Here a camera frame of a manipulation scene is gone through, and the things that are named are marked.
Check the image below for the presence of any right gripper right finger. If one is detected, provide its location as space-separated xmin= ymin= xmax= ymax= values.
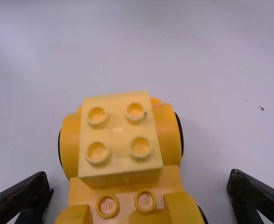
xmin=226 ymin=168 xmax=274 ymax=224

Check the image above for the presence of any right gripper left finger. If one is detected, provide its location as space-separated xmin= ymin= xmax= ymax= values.
xmin=0 ymin=171 xmax=55 ymax=224

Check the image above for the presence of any yellow toy car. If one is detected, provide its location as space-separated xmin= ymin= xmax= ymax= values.
xmin=55 ymin=90 xmax=209 ymax=224

